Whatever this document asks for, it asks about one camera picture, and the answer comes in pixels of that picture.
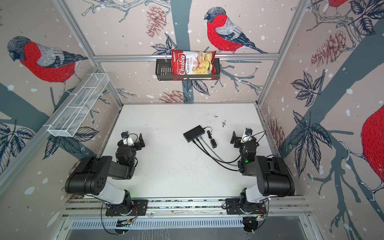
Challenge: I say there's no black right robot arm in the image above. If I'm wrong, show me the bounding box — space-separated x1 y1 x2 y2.
230 129 295 212

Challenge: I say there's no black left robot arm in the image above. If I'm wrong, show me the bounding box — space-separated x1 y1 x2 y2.
64 131 145 209

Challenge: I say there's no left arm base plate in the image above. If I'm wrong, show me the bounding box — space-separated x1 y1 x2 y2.
106 200 149 217

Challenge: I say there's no black power adapter with cord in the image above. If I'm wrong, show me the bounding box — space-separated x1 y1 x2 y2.
204 127 217 149

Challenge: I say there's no red cassava chips bag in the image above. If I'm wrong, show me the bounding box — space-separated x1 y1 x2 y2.
171 50 220 80

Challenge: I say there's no white wire mesh shelf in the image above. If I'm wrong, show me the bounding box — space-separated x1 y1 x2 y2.
48 73 110 137

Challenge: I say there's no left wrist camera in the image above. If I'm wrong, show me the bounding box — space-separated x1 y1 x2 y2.
121 131 135 146

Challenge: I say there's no grey ethernet cable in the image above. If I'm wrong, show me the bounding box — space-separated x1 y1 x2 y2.
199 138 241 166

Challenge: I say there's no black network switch box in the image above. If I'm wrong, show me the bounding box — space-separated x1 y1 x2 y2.
183 125 205 143

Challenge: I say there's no black wall basket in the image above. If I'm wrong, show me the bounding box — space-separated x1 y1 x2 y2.
155 58 221 81

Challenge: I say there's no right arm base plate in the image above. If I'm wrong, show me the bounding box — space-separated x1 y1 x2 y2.
224 198 267 215

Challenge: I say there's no aluminium mounting rail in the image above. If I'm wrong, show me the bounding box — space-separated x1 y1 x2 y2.
61 196 312 219

